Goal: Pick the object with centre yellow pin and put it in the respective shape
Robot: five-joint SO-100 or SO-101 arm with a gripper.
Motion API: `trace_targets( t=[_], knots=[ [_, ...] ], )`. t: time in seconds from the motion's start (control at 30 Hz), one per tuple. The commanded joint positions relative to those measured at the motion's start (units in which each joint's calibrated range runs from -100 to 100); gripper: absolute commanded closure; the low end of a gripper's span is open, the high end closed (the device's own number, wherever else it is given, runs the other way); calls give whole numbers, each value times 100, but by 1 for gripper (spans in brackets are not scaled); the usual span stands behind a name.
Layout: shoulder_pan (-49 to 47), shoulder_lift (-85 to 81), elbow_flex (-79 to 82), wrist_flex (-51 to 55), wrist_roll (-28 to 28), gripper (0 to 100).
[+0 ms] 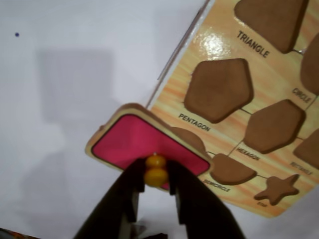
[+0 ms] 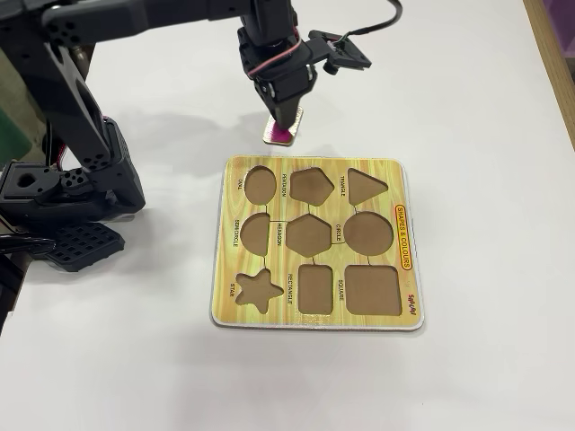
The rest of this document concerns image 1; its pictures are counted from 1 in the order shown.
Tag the wooden shape puzzle board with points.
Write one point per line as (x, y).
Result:
(274, 79)

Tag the pink rectangle piece yellow pin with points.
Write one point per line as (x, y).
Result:
(139, 139)

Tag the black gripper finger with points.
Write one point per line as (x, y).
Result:
(199, 206)
(114, 206)

